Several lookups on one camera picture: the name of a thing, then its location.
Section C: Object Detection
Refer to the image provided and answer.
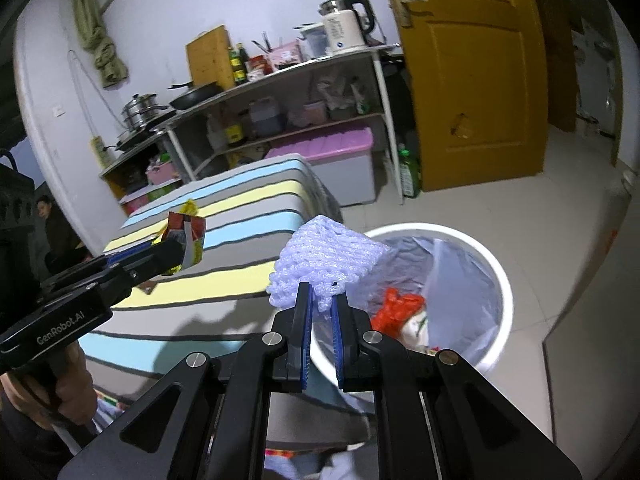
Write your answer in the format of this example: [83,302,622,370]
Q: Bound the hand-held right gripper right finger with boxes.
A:
[331,291,583,480]

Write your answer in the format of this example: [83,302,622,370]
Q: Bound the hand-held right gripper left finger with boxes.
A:
[57,281,314,480]

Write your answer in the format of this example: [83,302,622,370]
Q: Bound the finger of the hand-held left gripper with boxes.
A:
[104,236,184,274]
[100,260,184,307]

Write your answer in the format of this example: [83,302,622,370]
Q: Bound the yellow and red snack wrapper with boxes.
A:
[158,198,208,277]

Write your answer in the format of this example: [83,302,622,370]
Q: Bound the red mesh bag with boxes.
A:
[372,289,427,342]

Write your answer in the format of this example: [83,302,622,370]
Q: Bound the white printed paper wrapper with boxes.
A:
[403,309,432,348]

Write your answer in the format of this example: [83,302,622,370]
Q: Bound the lilac foam fruit net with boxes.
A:
[266,213,389,312]

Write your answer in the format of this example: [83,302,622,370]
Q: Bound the white round trash bin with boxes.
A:
[309,222,515,392]

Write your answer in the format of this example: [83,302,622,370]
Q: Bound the person's left forearm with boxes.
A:
[0,400,101,480]

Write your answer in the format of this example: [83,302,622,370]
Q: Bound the person's left hand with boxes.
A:
[0,342,99,431]

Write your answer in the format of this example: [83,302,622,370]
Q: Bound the pink plastic basket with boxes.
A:
[144,159,177,187]

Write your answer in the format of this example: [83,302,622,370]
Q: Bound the striped bed sheet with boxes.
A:
[76,154,382,461]

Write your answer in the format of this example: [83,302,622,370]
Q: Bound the low wooden shelf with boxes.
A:
[98,144,182,217]

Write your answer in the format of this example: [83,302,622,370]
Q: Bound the yellow power strip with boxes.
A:
[90,135,114,169]

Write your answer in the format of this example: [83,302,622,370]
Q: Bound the blue patterned cloth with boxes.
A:
[264,440,374,480]

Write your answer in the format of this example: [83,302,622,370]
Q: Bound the black induction cooker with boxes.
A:
[115,119,177,154]

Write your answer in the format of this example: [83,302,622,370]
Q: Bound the steel steamer pot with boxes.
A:
[122,93,170,129]

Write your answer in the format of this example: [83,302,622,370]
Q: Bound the bottle with yellow label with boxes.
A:
[223,114,246,149]

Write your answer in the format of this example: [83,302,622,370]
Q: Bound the black wok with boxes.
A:
[167,80,224,112]

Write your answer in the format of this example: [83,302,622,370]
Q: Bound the grey jerry can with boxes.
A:
[248,98,284,137]

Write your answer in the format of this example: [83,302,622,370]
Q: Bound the storage box with purple lid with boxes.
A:
[263,127,377,209]

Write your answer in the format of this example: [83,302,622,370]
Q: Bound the green plastic bottle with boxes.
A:
[397,144,422,199]

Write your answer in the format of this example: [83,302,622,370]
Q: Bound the wooden cutting board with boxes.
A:
[185,24,237,93]

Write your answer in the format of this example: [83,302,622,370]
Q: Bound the pink plastic tub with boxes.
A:
[302,101,329,127]

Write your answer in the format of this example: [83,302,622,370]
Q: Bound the green hanging cloth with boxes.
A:
[72,0,129,89]

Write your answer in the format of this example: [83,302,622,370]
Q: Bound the pink utensil holder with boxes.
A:
[267,41,304,72]

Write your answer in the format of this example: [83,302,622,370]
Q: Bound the white metal shelf unit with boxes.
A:
[159,42,407,207]

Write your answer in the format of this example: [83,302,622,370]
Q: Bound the crumpled plastic bags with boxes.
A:
[314,74,359,112]

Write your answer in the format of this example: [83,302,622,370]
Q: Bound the small green bottle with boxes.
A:
[352,79,371,115]

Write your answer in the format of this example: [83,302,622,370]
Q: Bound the clear plastic container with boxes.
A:
[299,23,329,60]

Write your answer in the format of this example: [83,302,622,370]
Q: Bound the white electric kettle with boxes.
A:
[318,0,376,57]

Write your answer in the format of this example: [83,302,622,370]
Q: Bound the yellow wooden door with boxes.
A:
[374,0,549,194]

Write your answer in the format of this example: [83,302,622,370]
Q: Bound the grey metal entrance door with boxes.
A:
[569,14,622,137]

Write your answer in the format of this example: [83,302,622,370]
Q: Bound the brass door handle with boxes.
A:
[390,0,429,29]

